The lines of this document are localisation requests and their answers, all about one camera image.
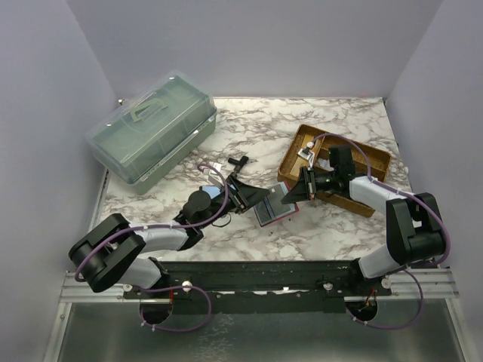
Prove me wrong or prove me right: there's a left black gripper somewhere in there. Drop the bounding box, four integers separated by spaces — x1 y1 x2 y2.
198 175 269 230

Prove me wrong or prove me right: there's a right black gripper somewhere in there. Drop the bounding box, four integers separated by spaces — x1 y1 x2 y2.
282 166 339 204

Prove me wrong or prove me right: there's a red leather card holder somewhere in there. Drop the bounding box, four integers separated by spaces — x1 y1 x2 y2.
254 182 299 227

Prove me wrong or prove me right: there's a black leather card holder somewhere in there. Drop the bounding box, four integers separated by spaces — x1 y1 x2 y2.
199 185 226 202

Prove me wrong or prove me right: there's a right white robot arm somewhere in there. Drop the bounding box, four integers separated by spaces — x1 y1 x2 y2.
281 146 448 296

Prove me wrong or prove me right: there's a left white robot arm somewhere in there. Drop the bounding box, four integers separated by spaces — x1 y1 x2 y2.
68 175 270 298

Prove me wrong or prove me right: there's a black T-shaped tool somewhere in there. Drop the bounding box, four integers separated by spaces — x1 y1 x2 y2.
227 155 249 177

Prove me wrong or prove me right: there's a woven bamboo organizer tray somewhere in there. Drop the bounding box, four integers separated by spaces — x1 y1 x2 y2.
277 124 392 218

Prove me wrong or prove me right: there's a green plastic storage box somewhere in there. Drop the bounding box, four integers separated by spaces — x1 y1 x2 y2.
86 72 217 195

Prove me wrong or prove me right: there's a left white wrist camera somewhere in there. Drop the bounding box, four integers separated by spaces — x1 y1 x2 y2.
203 163 223 187

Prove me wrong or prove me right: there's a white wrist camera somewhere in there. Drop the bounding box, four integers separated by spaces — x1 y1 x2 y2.
203 163 223 187
297 141 315 168

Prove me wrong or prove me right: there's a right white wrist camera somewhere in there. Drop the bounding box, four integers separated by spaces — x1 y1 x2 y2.
297 141 315 168

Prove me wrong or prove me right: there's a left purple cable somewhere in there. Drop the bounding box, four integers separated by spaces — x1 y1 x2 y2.
74 162 232 333

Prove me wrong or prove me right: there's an aluminium extrusion rail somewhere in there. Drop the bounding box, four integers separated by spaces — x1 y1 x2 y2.
60 267 460 302

